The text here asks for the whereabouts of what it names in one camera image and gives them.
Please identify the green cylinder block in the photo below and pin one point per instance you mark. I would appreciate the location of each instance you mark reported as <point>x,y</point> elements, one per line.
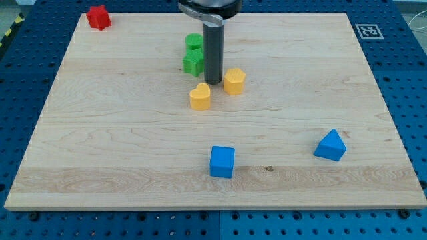
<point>194,41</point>

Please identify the yellow hexagon block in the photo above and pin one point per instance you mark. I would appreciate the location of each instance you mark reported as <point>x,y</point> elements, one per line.
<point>234,80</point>

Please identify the white fiducial marker tag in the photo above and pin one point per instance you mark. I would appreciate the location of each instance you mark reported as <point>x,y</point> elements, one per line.
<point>369,31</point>

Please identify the yellow heart block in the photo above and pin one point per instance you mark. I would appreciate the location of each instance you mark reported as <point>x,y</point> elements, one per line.
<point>200,97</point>

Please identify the green star block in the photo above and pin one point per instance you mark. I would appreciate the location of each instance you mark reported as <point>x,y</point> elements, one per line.
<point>193,62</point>

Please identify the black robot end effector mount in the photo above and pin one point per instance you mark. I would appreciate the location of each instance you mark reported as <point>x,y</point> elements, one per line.
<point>212,12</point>

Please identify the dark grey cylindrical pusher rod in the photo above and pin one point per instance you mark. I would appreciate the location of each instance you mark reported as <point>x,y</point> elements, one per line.
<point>213,50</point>

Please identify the red star block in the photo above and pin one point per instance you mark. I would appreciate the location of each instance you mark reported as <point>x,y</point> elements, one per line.
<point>98,17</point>

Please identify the blue cube block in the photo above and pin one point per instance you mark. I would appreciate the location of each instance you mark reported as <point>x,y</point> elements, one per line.
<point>221,162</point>

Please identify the yellow black hazard tape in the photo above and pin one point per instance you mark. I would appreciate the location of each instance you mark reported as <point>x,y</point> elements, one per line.
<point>12,30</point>

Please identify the light wooden board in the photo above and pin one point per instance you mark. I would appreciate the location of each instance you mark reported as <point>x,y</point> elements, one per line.
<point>117,132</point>

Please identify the blue triangle block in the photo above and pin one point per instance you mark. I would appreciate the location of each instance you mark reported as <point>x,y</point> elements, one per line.
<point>331,147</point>

